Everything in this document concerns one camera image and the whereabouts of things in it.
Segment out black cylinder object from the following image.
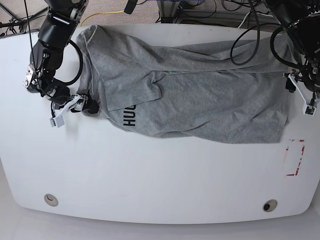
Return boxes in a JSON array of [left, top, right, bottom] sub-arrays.
[[124, 0, 138, 15]]

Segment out black cable loop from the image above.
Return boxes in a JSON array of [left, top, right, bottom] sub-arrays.
[[53, 39, 84, 87], [230, 0, 281, 66]]

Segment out right table cable grommet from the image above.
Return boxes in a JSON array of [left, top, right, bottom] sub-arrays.
[[262, 199, 278, 213]]

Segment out aluminium frame with cables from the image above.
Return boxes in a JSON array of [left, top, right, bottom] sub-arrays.
[[156, 0, 279, 29]]

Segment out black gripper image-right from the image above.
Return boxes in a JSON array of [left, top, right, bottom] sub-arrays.
[[285, 66, 320, 99]]

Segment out left table cable grommet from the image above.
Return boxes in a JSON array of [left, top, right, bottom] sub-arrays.
[[44, 193, 59, 207]]

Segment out black tripod stand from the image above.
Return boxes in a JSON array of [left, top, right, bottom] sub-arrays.
[[0, 0, 48, 30]]

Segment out black cable loop left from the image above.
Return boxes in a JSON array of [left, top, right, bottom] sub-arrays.
[[53, 39, 84, 87]]

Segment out black cable loop right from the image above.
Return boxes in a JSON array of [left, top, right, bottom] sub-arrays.
[[230, 0, 281, 66]]

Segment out yellow cable on floor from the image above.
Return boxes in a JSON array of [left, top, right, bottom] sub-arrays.
[[79, 10, 125, 27]]

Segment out red tape rectangle marker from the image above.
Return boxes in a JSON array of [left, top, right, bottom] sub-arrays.
[[283, 139, 306, 177]]

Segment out wrist camera image-right arm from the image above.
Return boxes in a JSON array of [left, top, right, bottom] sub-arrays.
[[302, 103, 317, 117]]

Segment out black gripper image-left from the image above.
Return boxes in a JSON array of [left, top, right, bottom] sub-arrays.
[[48, 86, 100, 114]]

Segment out wrist camera image-left arm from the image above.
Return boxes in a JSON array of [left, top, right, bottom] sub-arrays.
[[50, 116, 65, 128]]

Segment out table cable grommet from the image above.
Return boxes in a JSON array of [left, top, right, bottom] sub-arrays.
[[44, 193, 59, 207], [262, 199, 278, 213]]

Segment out grey T-shirt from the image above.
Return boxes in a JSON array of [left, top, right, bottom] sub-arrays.
[[76, 25, 290, 144]]

